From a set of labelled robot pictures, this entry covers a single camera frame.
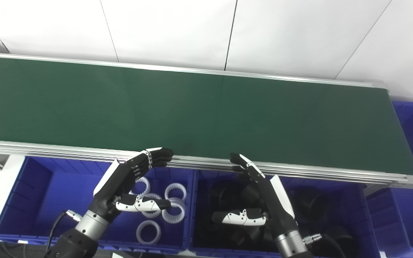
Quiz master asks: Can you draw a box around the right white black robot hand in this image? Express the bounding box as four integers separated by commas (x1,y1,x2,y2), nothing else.
212,153,299,238

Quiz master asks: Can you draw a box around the green conveyor belt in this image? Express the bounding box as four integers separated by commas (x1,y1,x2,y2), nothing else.
0,41,413,190
0,56,413,176

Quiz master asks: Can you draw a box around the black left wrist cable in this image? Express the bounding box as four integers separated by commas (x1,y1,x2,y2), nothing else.
45,210,82,251

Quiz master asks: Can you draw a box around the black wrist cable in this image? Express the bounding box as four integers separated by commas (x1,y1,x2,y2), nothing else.
45,210,82,251
302,233,347,258

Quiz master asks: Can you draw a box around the white toothed plastic ring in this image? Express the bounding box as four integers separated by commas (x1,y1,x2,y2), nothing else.
140,193,164,219
165,183,187,201
136,220,162,245
162,198,186,224
130,177,151,197

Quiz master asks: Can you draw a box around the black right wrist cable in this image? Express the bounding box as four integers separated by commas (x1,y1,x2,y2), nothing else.
302,233,347,258

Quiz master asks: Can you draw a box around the black cylindrical plastic part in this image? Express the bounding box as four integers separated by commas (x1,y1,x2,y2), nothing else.
296,188,336,223
321,225,357,257
210,181,245,212

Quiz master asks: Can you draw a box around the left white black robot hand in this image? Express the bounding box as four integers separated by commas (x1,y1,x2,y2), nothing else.
87,147,174,224

